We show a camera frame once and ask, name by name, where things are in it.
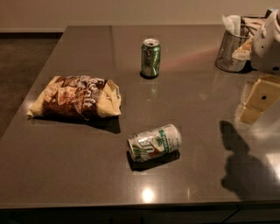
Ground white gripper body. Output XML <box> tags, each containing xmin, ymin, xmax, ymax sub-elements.
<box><xmin>250</xmin><ymin>10</ymin><xmax>280</xmax><ymax>74</ymax></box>

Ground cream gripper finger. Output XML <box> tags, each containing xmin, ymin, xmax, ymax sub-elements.
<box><xmin>232</xmin><ymin>38</ymin><xmax>253</xmax><ymax>60</ymax></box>
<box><xmin>237</xmin><ymin>74</ymin><xmax>280</xmax><ymax>124</ymax></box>

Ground white 7up can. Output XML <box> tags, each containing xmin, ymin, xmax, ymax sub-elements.
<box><xmin>127</xmin><ymin>124</ymin><xmax>182</xmax><ymax>163</ymax></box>

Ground green soda can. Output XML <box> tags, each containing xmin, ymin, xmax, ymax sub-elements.
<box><xmin>141</xmin><ymin>38</ymin><xmax>161</xmax><ymax>78</ymax></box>

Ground metal mesh cup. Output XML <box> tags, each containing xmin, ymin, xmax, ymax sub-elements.
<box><xmin>215</xmin><ymin>31</ymin><xmax>251</xmax><ymax>74</ymax></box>

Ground brown packets in basket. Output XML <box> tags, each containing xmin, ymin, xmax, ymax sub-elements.
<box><xmin>241</xmin><ymin>17</ymin><xmax>266</xmax><ymax>36</ymax></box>

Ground white napkin in cup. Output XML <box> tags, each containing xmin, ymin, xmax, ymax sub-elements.
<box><xmin>222</xmin><ymin>15</ymin><xmax>241</xmax><ymax>36</ymax></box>

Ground brown chip bag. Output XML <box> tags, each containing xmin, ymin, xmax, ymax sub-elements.
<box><xmin>27</xmin><ymin>75</ymin><xmax>122</xmax><ymax>120</ymax></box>

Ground black wire basket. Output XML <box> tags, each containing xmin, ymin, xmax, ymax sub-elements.
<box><xmin>241</xmin><ymin>16</ymin><xmax>267</xmax><ymax>38</ymax></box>

